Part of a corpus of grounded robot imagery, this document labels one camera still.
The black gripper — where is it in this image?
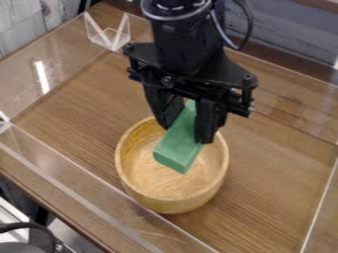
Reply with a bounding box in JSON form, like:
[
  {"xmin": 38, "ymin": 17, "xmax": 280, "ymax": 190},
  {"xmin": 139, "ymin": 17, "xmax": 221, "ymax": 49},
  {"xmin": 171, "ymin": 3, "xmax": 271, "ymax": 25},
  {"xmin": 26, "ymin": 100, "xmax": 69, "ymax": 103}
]
[{"xmin": 123, "ymin": 9, "xmax": 258, "ymax": 144}]

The green rectangular block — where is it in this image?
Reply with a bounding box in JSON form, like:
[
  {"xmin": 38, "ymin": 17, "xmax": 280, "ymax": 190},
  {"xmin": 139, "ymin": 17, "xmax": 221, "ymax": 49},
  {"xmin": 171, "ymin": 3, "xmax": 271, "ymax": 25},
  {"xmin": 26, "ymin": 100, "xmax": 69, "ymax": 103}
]
[{"xmin": 153, "ymin": 100, "xmax": 201, "ymax": 174}]

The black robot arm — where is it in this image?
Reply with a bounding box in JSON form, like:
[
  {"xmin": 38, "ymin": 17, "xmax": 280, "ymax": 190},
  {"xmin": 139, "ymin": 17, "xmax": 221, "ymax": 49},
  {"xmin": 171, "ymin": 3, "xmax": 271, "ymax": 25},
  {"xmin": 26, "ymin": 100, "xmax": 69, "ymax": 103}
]
[{"xmin": 123, "ymin": 0, "xmax": 258, "ymax": 144}]

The brown wooden bowl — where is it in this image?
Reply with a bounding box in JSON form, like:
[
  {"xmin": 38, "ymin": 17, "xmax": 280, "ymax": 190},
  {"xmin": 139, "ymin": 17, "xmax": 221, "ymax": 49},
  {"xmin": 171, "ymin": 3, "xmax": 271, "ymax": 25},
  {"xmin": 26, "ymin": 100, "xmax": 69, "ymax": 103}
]
[{"xmin": 115, "ymin": 118, "xmax": 229, "ymax": 214}]

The clear acrylic corner bracket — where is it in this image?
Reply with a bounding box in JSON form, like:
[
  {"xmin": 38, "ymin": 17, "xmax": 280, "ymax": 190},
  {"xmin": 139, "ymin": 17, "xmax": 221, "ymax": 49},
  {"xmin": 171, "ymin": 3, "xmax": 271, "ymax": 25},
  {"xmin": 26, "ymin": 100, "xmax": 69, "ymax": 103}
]
[{"xmin": 83, "ymin": 13, "xmax": 131, "ymax": 51}]

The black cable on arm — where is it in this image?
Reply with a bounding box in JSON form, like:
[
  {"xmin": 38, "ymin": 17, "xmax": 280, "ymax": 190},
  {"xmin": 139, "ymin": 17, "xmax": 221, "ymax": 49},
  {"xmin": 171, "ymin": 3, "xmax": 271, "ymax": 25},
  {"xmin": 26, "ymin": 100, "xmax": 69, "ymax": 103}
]
[{"xmin": 208, "ymin": 0, "xmax": 256, "ymax": 51}]

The black metal frame piece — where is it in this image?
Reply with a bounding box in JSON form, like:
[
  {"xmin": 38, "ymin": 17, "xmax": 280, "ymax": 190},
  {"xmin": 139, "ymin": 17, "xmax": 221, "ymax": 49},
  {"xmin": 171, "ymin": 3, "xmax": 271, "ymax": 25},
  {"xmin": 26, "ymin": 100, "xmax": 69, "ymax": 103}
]
[{"xmin": 29, "ymin": 215, "xmax": 64, "ymax": 253}]

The black cable lower left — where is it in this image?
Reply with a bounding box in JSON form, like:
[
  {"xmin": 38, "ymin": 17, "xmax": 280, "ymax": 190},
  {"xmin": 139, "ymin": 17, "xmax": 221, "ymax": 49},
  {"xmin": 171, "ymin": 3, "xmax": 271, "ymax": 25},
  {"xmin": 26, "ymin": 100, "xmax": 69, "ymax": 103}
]
[{"xmin": 0, "ymin": 220, "xmax": 56, "ymax": 253}]

